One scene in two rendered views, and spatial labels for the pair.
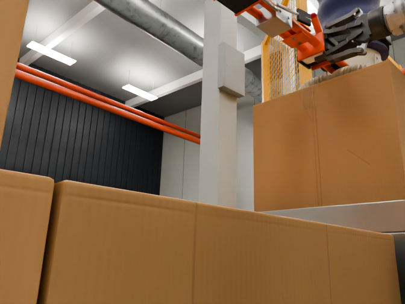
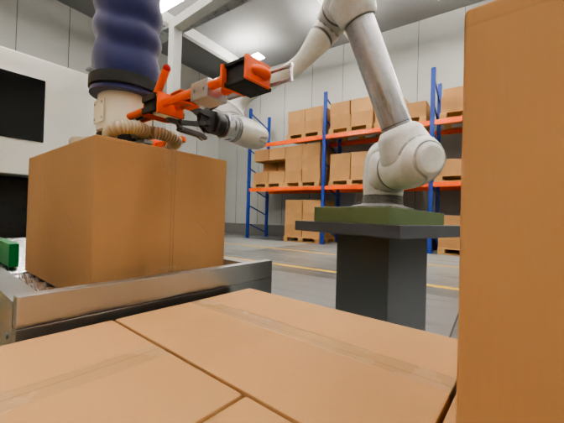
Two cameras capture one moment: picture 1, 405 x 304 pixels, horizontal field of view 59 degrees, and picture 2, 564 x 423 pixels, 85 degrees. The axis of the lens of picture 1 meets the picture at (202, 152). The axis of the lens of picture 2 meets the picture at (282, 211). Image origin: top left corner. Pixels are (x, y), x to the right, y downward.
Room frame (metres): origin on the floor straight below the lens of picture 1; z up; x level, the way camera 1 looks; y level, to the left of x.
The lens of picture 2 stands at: (0.67, 0.62, 0.77)
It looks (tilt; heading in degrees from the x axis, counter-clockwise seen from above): 1 degrees up; 263
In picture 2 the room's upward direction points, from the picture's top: 2 degrees clockwise
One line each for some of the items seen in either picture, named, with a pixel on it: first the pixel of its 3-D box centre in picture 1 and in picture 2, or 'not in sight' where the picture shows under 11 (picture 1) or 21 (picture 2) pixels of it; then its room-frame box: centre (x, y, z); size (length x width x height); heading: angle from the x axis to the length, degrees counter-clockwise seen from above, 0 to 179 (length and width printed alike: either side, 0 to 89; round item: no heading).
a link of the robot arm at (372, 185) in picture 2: not in sight; (385, 169); (0.11, -0.56, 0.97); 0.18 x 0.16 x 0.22; 90
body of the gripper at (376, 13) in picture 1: (369, 27); (210, 122); (0.79, -0.42, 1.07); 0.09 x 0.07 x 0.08; 43
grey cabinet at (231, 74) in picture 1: (231, 70); not in sight; (2.00, -0.17, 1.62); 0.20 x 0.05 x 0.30; 133
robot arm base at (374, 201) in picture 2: not in sight; (378, 203); (0.12, -0.58, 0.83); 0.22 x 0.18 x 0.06; 121
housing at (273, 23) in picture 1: (273, 20); (209, 93); (0.76, -0.17, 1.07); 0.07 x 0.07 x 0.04; 43
